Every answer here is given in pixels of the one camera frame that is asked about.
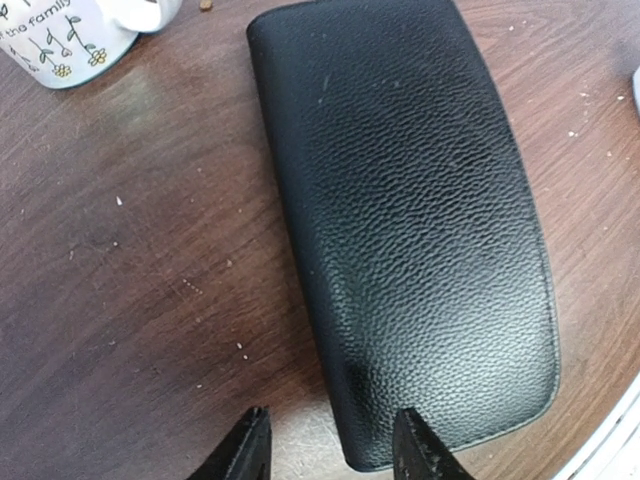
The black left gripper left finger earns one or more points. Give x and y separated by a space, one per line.
245 453

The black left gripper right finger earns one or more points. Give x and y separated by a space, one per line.
418 453

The black zippered tool case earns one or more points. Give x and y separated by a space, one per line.
414 230

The white scalloped ceramic bowl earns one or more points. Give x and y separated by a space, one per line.
635 84

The white floral ceramic mug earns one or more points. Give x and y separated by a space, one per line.
67 43

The front aluminium rail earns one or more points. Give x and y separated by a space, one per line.
612 452

